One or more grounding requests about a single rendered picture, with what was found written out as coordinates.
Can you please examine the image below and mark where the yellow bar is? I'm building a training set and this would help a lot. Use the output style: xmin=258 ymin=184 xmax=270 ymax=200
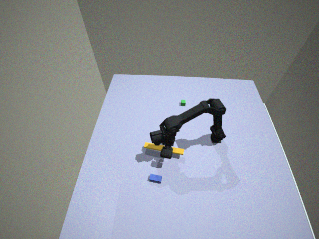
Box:
xmin=144 ymin=142 xmax=184 ymax=155

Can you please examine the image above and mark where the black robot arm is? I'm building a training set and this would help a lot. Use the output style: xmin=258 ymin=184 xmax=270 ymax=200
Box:
xmin=150 ymin=99 xmax=226 ymax=146

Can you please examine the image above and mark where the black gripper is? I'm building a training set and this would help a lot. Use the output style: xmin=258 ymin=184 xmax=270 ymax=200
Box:
xmin=160 ymin=138 xmax=175 ymax=159

